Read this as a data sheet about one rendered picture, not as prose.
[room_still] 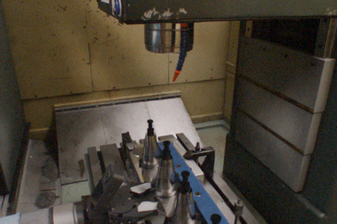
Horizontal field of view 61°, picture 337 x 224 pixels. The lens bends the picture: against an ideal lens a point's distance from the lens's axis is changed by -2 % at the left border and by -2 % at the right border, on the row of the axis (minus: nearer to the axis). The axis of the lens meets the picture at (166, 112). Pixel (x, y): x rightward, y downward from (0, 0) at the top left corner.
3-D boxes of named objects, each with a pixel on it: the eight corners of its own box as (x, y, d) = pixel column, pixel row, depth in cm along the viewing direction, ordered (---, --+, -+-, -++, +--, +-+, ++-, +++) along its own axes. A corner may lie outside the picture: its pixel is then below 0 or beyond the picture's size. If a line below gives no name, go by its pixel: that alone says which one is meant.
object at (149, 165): (167, 169, 72) (168, 160, 71) (145, 176, 69) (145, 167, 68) (156, 157, 77) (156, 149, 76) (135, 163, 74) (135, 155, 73)
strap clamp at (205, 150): (184, 178, 118) (185, 146, 112) (181, 173, 121) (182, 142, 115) (213, 172, 122) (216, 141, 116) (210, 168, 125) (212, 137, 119)
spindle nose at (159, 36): (197, 53, 88) (199, 12, 84) (145, 54, 87) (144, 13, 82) (189, 44, 103) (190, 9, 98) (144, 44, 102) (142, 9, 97)
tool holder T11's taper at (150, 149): (162, 160, 71) (162, 135, 69) (146, 164, 69) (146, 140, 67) (155, 151, 75) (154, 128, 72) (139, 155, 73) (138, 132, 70)
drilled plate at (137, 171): (143, 197, 101) (142, 186, 99) (126, 155, 126) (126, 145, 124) (202, 184, 108) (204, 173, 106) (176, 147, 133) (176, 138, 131)
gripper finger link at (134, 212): (157, 205, 62) (116, 207, 61) (157, 199, 61) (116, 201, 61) (158, 221, 58) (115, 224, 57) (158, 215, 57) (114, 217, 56)
